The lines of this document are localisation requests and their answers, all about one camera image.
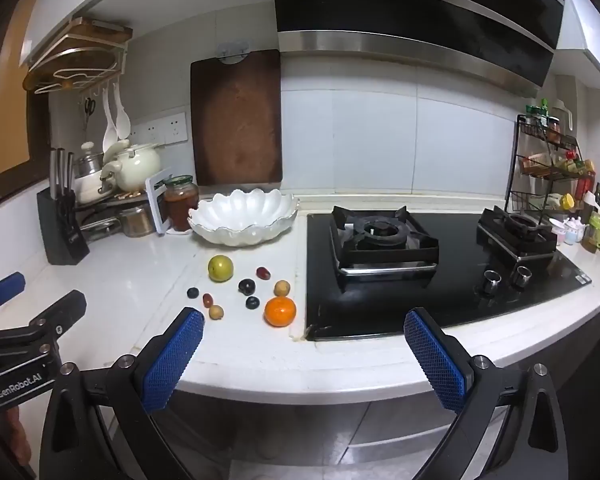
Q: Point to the steel pan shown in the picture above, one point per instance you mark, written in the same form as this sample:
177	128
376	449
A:
97	226

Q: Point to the tan longan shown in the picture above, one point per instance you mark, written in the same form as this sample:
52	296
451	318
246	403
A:
281	288
216	312

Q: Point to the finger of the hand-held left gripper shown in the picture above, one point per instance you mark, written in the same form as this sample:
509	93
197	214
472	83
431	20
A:
60	312
2	287

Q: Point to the clear wall hook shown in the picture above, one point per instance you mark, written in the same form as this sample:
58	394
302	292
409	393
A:
232	52

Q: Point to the stainless steel pot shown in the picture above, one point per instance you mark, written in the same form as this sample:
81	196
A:
136	220

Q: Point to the black gas stove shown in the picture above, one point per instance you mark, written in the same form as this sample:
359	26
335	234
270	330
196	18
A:
455	280

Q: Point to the white plastic stand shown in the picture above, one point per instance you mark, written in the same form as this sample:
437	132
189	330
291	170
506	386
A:
155	205

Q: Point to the brown wooden cutting board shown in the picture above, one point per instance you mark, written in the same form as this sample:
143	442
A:
235	120

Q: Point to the white wall socket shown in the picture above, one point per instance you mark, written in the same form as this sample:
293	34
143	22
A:
145	132
172	127

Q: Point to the green plastic bottle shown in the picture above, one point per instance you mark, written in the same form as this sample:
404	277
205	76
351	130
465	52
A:
599	227

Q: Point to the small black grape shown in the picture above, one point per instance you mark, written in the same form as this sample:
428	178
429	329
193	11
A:
252	302

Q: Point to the cream ceramic kettle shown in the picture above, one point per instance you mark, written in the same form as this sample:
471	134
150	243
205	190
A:
137	165

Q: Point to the kitchen scissors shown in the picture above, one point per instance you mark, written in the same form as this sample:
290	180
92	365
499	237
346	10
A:
89	110

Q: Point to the small white condiment jars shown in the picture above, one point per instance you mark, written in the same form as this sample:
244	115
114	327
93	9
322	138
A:
570	230

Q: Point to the black range hood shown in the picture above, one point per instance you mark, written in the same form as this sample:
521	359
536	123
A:
405	10

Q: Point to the grey base cabinet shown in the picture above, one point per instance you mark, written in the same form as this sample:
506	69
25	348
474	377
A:
305	440

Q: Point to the white scalloped bowl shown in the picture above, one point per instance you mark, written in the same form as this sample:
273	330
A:
240	220

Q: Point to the dark purple plum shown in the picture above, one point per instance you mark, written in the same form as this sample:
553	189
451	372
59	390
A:
247	286

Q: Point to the green apple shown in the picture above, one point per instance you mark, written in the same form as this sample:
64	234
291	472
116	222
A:
220	268

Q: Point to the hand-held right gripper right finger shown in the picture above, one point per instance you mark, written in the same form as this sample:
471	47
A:
437	360

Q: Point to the orange tangerine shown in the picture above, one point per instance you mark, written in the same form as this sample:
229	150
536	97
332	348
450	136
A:
280	311

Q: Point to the glass jar of red sauce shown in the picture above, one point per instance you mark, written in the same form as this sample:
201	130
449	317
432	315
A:
180	205

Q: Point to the round wooden board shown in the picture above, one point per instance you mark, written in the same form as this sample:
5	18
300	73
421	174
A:
60	67

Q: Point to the person's left hand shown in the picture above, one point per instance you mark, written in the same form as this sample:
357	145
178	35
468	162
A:
16	430

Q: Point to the white wall rack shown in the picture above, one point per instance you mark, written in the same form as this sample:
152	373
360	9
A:
107	67

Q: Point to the silver stove knob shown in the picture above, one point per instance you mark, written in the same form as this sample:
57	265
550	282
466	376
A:
521	276
491	281

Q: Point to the black knife block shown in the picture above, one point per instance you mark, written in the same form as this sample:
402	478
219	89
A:
60	230

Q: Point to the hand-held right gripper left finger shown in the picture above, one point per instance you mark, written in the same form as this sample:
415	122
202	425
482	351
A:
172	360

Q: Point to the small red grape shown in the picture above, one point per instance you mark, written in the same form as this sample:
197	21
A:
208	300

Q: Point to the blueberry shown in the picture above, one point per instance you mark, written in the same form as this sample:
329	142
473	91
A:
193	292

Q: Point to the dark red date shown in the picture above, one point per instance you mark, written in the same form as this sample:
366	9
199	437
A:
263	273

